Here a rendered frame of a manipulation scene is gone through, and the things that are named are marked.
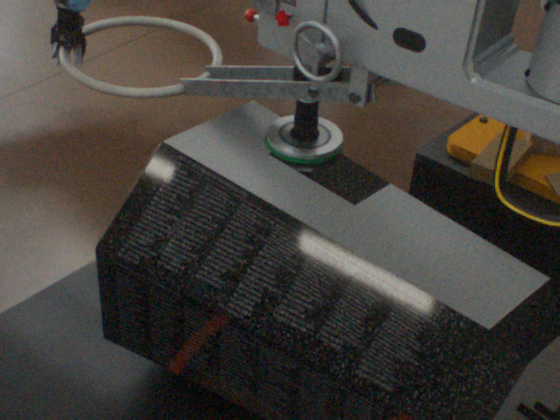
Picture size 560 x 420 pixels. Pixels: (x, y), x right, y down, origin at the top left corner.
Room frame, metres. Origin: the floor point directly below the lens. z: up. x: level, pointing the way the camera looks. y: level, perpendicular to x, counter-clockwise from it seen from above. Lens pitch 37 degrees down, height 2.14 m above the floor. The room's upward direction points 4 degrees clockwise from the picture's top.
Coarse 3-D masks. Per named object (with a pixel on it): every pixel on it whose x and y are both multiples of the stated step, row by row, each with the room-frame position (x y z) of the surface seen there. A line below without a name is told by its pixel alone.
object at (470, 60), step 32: (352, 0) 1.79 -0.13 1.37; (384, 0) 1.77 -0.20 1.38; (416, 0) 1.72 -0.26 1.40; (448, 0) 1.68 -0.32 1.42; (480, 0) 1.65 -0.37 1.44; (512, 0) 1.75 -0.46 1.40; (352, 32) 1.81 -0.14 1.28; (384, 32) 1.76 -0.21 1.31; (416, 32) 1.71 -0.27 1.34; (448, 32) 1.67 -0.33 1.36; (480, 32) 1.66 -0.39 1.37; (352, 64) 1.82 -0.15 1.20; (384, 64) 1.75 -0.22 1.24; (416, 64) 1.70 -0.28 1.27; (448, 64) 1.66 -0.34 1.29; (480, 64) 1.67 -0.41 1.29; (512, 64) 1.70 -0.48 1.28; (448, 96) 1.65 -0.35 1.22; (480, 96) 1.61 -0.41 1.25; (512, 96) 1.58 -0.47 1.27; (544, 128) 1.52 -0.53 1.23
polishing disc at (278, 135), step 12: (276, 120) 2.06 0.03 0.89; (288, 120) 2.06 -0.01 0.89; (324, 120) 2.07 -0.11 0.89; (276, 132) 1.99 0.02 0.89; (288, 132) 2.00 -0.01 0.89; (324, 132) 2.01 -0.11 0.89; (336, 132) 2.01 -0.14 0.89; (276, 144) 1.93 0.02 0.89; (288, 144) 1.93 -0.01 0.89; (300, 144) 1.94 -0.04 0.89; (312, 144) 1.94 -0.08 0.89; (324, 144) 1.95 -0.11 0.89; (336, 144) 1.95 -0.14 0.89; (300, 156) 1.89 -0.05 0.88; (312, 156) 1.89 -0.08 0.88; (324, 156) 1.90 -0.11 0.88
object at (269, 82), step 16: (192, 80) 2.16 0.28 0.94; (208, 80) 2.13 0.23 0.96; (224, 80) 2.09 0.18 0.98; (240, 80) 2.06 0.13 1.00; (256, 80) 2.03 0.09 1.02; (272, 80) 2.00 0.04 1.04; (288, 80) 2.10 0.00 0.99; (384, 80) 1.89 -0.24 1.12; (224, 96) 2.09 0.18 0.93; (240, 96) 2.06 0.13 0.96; (256, 96) 2.02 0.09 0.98; (272, 96) 1.99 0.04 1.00; (288, 96) 1.96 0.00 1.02; (304, 96) 1.93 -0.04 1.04; (320, 96) 1.90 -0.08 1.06; (336, 96) 1.87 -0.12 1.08; (352, 96) 1.80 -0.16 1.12; (368, 96) 1.81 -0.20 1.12
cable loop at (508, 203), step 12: (504, 132) 1.66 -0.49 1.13; (504, 144) 1.65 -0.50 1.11; (504, 156) 1.65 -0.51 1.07; (504, 168) 1.65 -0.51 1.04; (504, 180) 1.65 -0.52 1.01; (504, 192) 1.64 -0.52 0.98; (504, 204) 1.63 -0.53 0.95; (516, 204) 1.62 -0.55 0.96; (528, 216) 1.59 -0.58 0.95; (540, 216) 1.58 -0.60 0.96; (552, 216) 1.58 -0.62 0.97
